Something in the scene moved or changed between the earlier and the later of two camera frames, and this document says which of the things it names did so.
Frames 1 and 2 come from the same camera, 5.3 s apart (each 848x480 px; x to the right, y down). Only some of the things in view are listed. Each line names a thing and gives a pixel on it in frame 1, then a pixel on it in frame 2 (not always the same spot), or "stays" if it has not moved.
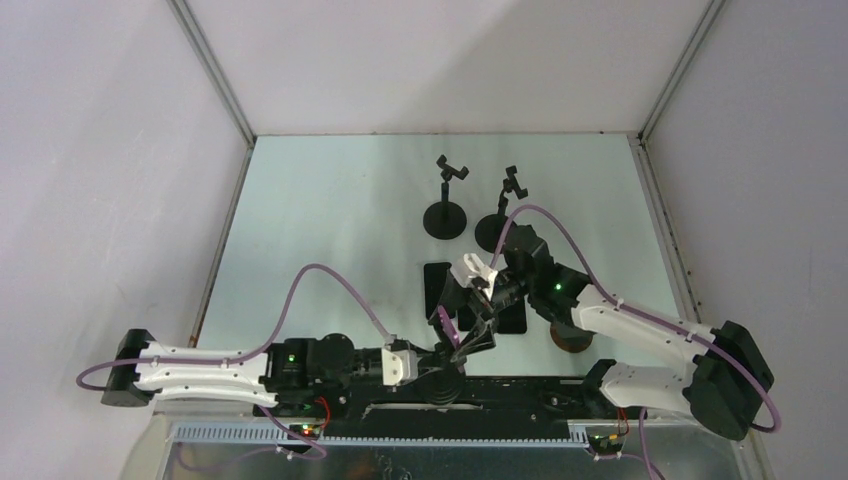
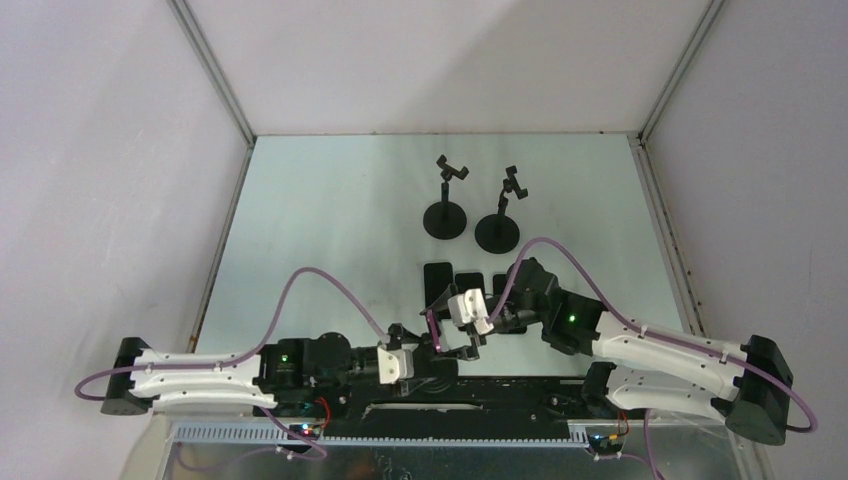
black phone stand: (490, 229) stays
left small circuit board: (310, 431) stays
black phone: (466, 318) → (470, 280)
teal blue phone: (434, 278) stays
